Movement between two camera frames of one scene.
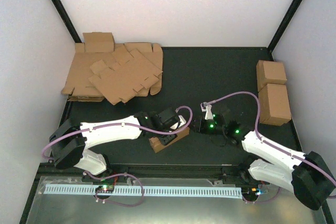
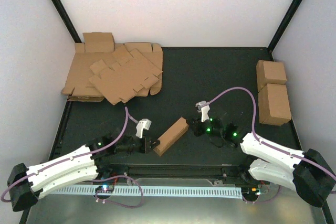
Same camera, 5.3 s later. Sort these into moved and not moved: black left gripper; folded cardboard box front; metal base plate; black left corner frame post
Moved: black left gripper
Not moved: metal base plate; black left corner frame post; folded cardboard box front
